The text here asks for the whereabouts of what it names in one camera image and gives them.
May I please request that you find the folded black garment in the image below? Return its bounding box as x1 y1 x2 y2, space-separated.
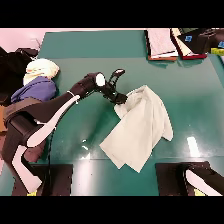
178 28 224 55

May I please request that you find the folded white garment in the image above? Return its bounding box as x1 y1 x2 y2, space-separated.
145 28 180 62

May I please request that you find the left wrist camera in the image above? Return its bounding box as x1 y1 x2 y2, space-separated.
107 68 127 88

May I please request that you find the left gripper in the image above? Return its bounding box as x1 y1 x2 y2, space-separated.
100 82 129 105

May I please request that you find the cream garment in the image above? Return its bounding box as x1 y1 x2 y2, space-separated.
22 58 61 86

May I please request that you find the black cable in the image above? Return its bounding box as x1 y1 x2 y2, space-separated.
46 131 55 197

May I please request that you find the white T-shirt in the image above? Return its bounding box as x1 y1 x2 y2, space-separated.
99 84 174 174

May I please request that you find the blue garment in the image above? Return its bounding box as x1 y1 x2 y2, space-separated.
10 76 58 103

